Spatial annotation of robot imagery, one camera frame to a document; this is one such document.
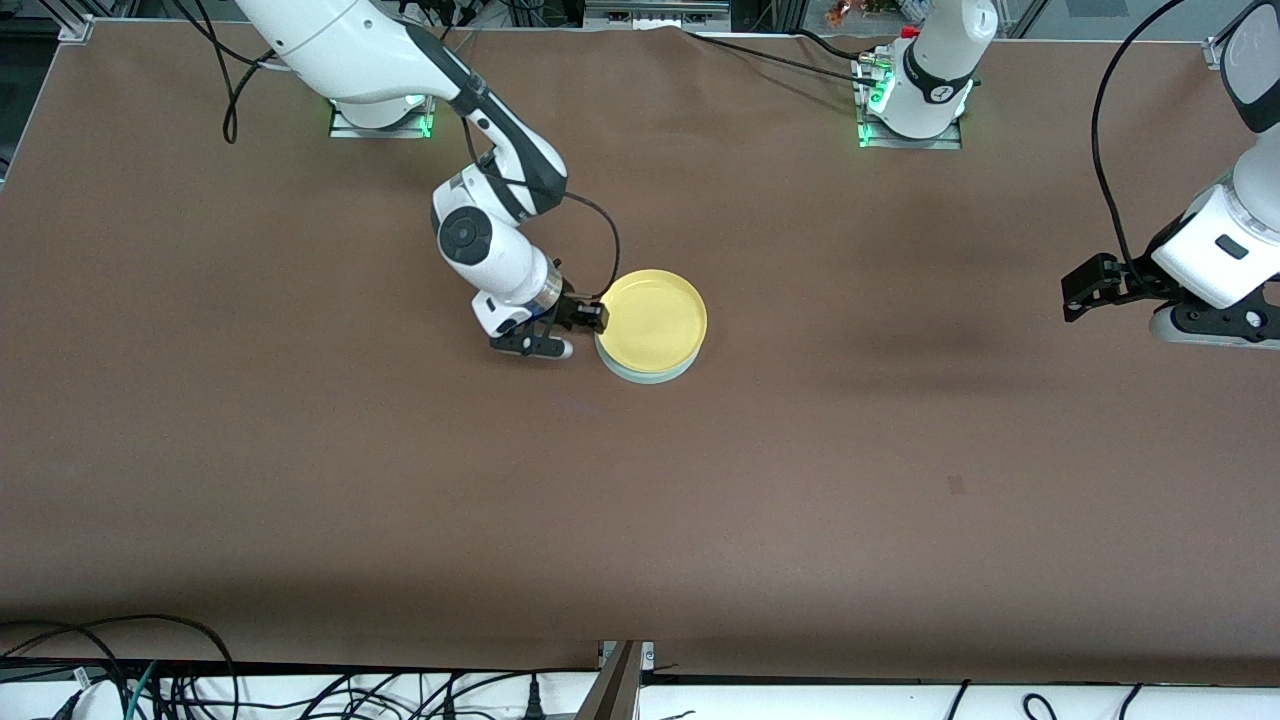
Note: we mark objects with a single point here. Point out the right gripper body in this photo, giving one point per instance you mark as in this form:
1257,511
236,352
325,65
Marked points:
569,309

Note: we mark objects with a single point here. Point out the yellow plate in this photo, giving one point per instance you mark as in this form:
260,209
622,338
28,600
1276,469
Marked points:
652,318

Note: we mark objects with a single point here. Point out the pale green plate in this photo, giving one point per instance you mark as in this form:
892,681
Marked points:
650,379

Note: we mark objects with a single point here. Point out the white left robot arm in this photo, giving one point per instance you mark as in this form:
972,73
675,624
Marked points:
940,60

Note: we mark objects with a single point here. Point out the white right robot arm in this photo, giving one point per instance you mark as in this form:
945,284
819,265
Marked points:
340,40

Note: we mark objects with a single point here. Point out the brown table cover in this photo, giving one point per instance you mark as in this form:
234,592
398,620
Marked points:
640,550

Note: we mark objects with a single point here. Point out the black power plug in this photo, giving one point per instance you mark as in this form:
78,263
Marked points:
535,700

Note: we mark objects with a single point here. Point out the metal corner bracket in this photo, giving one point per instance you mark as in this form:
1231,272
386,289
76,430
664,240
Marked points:
1215,52
76,28

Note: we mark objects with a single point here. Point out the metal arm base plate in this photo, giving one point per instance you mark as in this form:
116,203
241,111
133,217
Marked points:
940,143
385,131

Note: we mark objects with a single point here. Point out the aluminium frame post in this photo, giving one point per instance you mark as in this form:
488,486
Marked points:
610,690

